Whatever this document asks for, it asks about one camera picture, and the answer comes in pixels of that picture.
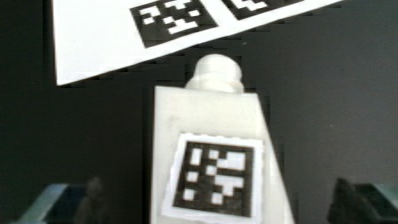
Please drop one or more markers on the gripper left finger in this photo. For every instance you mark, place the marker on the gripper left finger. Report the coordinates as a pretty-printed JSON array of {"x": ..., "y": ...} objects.
[{"x": 70, "y": 204}]

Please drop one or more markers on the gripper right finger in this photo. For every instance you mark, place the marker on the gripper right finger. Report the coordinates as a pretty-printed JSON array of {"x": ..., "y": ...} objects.
[{"x": 365, "y": 203}]

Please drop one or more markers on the white stool leg front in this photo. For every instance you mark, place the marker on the white stool leg front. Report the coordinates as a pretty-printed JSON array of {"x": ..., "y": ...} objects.
[{"x": 218, "y": 182}]

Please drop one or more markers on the white marker sheet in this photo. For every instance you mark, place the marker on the white marker sheet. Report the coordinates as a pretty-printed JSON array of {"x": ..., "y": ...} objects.
[{"x": 116, "y": 32}]

